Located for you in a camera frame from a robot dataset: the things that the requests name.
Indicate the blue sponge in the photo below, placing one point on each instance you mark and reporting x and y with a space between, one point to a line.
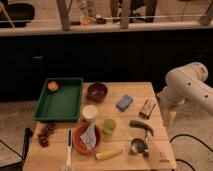
124 102

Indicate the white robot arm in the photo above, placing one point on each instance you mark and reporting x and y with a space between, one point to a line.
187 82

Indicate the white paper cup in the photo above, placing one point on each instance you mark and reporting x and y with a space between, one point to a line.
89 113

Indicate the green plastic cup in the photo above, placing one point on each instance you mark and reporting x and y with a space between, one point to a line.
108 126

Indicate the metal measuring cup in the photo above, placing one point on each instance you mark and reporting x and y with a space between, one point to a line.
137 146

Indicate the dark red bowl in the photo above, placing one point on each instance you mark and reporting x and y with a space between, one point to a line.
97 92

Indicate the green chili pepper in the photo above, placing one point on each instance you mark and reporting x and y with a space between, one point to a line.
142 125

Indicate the green plastic tray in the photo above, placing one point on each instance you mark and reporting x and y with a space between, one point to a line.
62 105

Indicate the small wooden box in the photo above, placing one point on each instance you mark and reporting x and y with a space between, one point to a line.
147 109

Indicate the grey folded cloth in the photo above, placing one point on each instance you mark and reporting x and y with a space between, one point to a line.
89 137

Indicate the orange plate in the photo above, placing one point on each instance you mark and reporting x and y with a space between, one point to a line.
79 145

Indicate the orange fruit in tray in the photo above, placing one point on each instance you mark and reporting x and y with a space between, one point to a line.
52 86

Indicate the metal fork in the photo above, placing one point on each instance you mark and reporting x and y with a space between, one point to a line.
146 151

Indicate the bunch of dark grapes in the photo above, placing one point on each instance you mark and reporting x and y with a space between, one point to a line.
44 134

